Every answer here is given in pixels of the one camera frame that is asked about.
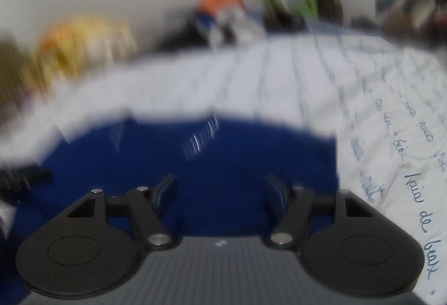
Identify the dark brown object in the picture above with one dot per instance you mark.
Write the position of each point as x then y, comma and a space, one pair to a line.
328, 4

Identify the white script-printed bedspread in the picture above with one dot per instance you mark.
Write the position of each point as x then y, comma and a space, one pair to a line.
279, 81

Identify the yellow cloth pile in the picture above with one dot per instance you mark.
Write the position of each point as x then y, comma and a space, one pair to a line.
83, 43

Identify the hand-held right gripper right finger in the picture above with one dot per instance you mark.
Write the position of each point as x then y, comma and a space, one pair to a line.
276, 195

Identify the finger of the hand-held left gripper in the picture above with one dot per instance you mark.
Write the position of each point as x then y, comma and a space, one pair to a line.
24, 179

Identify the olive striped cushion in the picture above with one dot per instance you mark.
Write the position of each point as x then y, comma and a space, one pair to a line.
14, 74

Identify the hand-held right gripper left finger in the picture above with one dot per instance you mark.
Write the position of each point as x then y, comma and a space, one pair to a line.
167, 195

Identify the dark clothes pile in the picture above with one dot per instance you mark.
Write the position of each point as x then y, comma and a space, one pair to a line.
195, 32

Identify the blue small garment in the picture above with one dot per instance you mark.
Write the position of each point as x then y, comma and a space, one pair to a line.
227, 168

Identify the grey and tan object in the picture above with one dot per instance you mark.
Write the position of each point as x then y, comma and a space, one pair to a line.
408, 8

